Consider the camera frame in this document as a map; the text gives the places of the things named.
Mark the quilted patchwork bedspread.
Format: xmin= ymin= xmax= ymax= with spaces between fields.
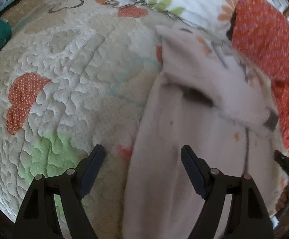
xmin=0 ymin=0 xmax=279 ymax=239

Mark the pink sweatshirt with floral print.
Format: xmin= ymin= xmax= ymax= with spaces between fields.
xmin=122 ymin=26 xmax=280 ymax=238

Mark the red floral pillow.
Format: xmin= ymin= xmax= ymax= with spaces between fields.
xmin=226 ymin=0 xmax=289 ymax=83

